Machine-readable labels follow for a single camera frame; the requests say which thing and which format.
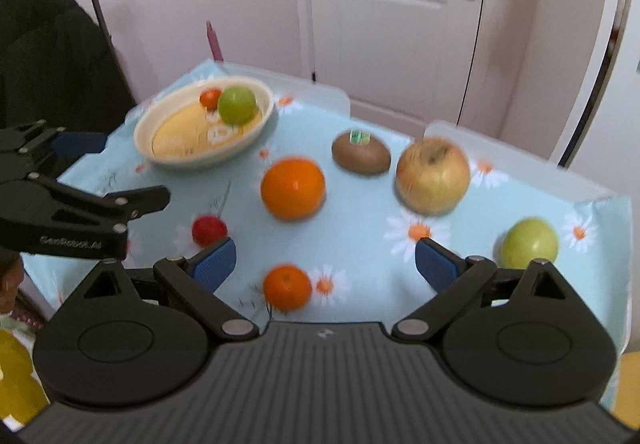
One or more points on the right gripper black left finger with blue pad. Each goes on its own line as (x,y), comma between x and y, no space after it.
(173,299)

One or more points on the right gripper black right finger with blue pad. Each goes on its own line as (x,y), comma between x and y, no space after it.
(476,299)

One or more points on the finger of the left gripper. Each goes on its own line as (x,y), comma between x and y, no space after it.
(48,150)
(74,209)

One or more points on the small red cherry tomato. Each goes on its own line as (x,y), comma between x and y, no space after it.
(207,229)

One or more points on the small orange tangerine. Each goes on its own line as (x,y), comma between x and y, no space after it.
(287,288)

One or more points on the large orange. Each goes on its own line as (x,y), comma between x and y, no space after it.
(293,189)

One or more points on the small mandarin orange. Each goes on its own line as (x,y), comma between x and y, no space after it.
(209,98)

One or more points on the large green apple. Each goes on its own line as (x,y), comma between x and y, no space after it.
(237,105)

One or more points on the black jacket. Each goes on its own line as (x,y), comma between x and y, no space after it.
(56,66)

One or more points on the yellow red apple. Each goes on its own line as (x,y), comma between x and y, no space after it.
(432,176)

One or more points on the cream oval dish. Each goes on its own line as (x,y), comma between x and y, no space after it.
(179,133)

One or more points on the light blue daisy tablecloth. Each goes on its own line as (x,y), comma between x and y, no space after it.
(358,250)

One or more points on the brown kiwi with sticker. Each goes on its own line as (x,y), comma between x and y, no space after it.
(361,152)

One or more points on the pink stick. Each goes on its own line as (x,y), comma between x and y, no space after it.
(213,43)

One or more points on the white door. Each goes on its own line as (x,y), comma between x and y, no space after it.
(401,62)

